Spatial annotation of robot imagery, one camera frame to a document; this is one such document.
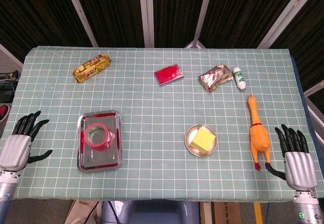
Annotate silver foil snack packet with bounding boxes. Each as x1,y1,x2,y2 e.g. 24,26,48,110
198,63,234,93

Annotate white metal frame post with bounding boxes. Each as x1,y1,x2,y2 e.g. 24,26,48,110
62,0,99,48
257,0,319,49
138,0,155,48

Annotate rectangular steel tray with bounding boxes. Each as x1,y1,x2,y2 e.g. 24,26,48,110
76,110,124,173

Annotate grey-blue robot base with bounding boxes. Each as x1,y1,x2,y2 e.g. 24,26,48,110
101,200,200,224

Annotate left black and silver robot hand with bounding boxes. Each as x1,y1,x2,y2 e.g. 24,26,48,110
0,110,53,171

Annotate orange rubber chicken toy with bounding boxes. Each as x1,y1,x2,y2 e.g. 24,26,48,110
247,94,272,171

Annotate red flat box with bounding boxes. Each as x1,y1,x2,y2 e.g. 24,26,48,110
153,64,184,86

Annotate printed brown cardboard box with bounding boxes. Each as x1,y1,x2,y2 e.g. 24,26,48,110
199,201,256,224

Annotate round metal dish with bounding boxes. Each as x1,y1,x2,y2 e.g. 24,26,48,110
184,124,218,157

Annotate black electronics with cables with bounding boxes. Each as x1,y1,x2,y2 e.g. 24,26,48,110
0,70,21,103

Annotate gold snack packet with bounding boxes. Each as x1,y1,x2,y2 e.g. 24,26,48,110
72,54,112,83

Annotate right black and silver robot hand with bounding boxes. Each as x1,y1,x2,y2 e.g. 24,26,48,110
264,124,319,191

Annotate yellow sponge block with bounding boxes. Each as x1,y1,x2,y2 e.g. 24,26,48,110
189,127,216,151

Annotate red tape roll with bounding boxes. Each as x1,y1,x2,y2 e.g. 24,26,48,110
85,122,114,152

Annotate small white green-label bottle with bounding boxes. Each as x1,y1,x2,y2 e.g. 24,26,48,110
232,67,247,91

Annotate white frame post with foot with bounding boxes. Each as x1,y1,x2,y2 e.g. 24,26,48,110
184,0,215,49

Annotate green checked tablecloth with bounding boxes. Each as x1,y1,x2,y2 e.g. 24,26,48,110
0,46,324,201

